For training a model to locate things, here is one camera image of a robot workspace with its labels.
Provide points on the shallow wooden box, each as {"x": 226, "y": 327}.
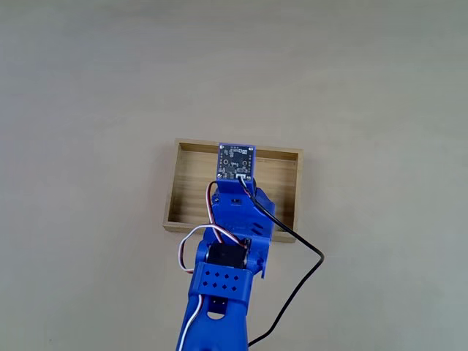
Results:
{"x": 190, "y": 183}

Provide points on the blue circuit board camera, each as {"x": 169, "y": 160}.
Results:
{"x": 237, "y": 161}

